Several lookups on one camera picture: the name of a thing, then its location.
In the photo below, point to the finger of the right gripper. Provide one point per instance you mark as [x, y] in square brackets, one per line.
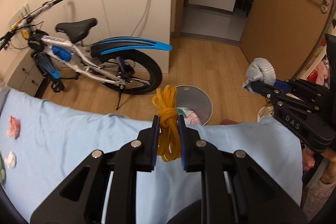
[281, 99]
[303, 89]

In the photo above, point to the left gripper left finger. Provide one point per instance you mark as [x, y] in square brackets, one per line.
[103, 184]

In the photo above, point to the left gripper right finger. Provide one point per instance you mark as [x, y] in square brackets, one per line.
[235, 189]

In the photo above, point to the grey cloth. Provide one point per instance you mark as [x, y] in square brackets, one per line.
[259, 70]

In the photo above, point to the white tissue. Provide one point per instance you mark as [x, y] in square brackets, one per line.
[11, 160]

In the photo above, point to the pink trash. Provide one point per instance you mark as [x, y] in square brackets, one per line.
[14, 128]

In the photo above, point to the yellow rubber band bundle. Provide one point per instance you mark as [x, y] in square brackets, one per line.
[169, 144]

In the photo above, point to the silver metal trash can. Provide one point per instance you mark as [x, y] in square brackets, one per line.
[196, 100]

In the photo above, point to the person's right hand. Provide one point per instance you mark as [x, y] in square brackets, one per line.
[308, 162]

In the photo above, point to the light blue bed sheet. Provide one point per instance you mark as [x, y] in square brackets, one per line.
[54, 140]

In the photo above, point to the orange green turtle plush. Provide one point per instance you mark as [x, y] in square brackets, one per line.
[2, 171]

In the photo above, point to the wooden door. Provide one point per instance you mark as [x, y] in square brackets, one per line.
[285, 32]

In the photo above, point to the grey bedside drawer cabinet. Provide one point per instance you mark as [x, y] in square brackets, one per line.
[23, 74]

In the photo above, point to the blue and white bicycle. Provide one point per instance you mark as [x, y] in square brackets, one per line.
[118, 62]

